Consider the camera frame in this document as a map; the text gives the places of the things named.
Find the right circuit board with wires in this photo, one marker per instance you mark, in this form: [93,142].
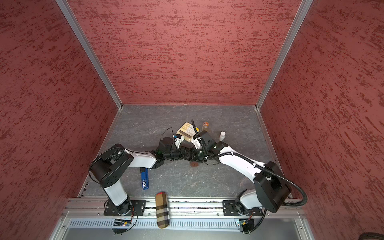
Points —
[248,226]

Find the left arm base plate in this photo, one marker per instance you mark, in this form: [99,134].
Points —
[127,208]

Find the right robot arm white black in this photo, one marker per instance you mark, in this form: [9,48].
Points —
[271,188]

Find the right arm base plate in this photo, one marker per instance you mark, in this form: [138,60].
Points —
[232,208]

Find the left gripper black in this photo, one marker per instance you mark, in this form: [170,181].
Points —
[181,151]

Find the corner aluminium profile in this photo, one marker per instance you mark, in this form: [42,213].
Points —
[79,33]
[290,37]

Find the aluminium front rail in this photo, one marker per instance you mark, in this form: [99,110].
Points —
[200,214]

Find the yellow calculator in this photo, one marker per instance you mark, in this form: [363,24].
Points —
[187,131]

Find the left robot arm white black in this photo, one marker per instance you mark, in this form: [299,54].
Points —
[108,168]

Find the left corner aluminium profile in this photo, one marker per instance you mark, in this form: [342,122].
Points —
[79,33]

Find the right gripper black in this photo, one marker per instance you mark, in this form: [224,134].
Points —
[203,160]

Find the plaid glasses case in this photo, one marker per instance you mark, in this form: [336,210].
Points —
[162,210]

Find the right corner aluminium profile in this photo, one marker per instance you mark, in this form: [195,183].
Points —
[290,37]

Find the left circuit board with wires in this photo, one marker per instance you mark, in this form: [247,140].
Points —
[121,226]

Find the white pill bottle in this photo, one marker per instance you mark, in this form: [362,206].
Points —
[222,136]

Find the circuit board with wires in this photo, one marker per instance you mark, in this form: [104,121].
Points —
[248,226]
[121,226]

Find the clear amber pill bottle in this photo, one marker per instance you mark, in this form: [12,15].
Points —
[206,126]

